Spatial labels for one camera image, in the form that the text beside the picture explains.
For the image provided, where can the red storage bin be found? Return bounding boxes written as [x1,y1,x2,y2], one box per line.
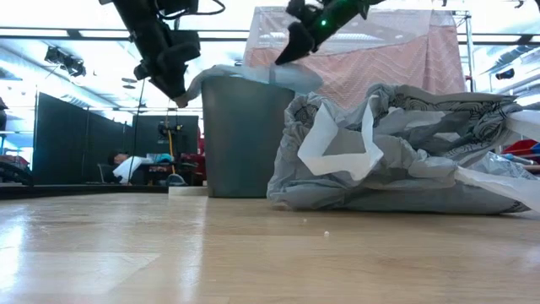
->
[501,138,540,158]

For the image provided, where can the dark partition panel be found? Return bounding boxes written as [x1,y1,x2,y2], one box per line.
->
[32,91,132,185]

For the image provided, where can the grey plastic trash bag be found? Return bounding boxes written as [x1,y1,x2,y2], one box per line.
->
[266,82,540,215]

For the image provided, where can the blue plastic bag roll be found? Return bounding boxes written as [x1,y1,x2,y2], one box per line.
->
[174,62,325,109]

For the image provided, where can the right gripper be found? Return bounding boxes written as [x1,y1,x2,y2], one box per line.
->
[273,0,327,67]

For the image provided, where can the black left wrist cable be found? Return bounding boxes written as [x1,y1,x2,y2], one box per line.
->
[155,0,227,21]

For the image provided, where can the pink chevron blanket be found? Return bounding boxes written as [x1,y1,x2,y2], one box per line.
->
[242,5,467,111]

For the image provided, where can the dark grey trash bin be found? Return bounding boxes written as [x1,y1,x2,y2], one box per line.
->
[200,75,297,199]

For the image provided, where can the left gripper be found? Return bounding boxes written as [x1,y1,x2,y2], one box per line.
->
[132,28,203,101]

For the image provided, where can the black monitor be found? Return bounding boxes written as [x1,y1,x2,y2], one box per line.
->
[132,114,200,157]

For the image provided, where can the black ceiling-mounted device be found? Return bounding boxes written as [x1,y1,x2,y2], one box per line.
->
[43,45,89,79]

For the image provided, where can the white cloth heap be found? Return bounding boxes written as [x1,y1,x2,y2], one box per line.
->
[111,155,155,185]

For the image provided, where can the chrome rack pole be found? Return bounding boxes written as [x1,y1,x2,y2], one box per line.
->
[453,8,478,93]

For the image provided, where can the person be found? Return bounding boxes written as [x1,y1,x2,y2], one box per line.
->
[106,150,131,167]

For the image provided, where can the yellow cable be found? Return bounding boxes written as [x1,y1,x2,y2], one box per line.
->
[167,128,176,174]

